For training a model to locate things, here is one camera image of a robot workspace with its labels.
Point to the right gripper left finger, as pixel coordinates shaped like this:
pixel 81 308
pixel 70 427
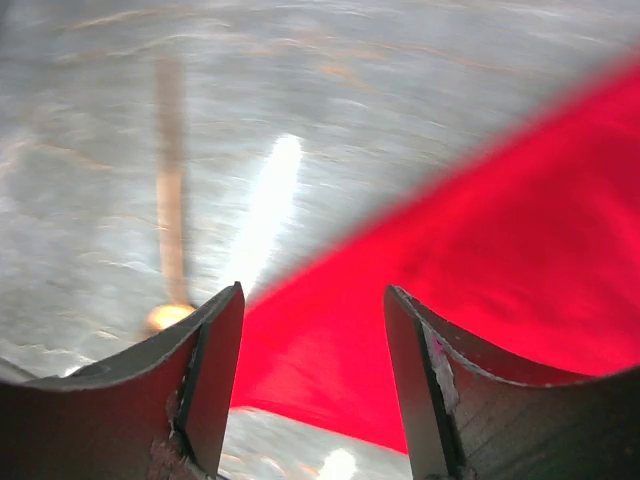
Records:
pixel 157 410

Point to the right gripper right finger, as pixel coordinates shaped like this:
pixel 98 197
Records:
pixel 472 410

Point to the copper spoon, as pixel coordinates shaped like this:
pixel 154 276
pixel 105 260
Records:
pixel 169 196

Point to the red cloth napkin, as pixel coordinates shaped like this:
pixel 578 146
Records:
pixel 533 246

